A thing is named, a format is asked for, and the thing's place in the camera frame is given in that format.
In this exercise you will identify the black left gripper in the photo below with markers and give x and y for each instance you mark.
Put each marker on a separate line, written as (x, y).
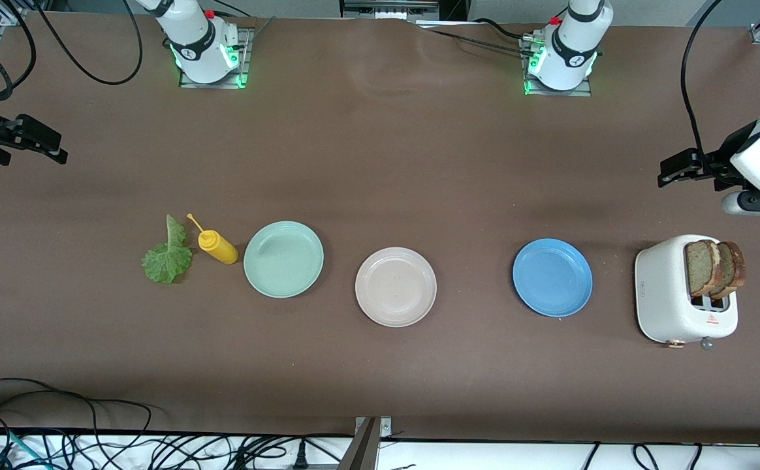
(727, 155)

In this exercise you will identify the brown bread slice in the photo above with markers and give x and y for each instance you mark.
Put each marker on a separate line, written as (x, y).
(698, 264)
(736, 264)

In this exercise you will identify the green lettuce leaf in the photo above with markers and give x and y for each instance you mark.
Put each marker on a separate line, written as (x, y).
(168, 261)

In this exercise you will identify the yellow mustard squeeze bottle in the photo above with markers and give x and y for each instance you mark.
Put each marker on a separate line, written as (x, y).
(220, 249)

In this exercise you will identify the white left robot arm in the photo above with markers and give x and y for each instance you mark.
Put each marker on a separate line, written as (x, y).
(569, 46)

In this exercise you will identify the blue plate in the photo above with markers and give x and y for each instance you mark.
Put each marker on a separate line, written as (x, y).
(553, 277)

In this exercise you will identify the pale green plate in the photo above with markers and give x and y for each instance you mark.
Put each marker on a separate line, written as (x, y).
(283, 260)

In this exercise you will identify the beige plate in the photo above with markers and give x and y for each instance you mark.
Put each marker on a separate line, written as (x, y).
(395, 287)

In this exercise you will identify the white two-slot toaster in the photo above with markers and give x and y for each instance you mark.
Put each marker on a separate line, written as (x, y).
(664, 294)

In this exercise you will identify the white shelf board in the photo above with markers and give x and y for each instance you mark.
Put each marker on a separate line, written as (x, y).
(484, 457)

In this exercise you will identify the black power plug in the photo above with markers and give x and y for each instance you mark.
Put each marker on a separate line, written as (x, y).
(300, 454)

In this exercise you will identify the aluminium frame profile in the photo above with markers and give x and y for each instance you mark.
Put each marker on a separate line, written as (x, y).
(386, 10)

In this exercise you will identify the grey metal bracket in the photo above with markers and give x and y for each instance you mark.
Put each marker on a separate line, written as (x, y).
(364, 450)

